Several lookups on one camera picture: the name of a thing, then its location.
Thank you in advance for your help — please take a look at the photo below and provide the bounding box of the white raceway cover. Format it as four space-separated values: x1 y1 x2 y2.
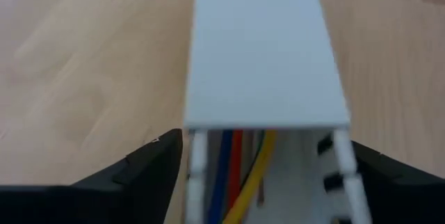
183 0 351 130

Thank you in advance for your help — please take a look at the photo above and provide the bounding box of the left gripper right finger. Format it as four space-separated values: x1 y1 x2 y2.
316 134 445 224

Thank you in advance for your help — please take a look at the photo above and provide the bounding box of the coloured wire bundle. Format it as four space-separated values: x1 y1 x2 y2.
226 129 245 214

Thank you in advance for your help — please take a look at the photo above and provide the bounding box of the white slotted cable raceway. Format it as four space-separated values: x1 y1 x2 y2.
184 127 375 224

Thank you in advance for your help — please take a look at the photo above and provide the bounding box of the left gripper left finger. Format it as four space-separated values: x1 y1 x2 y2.
0 128 184 224

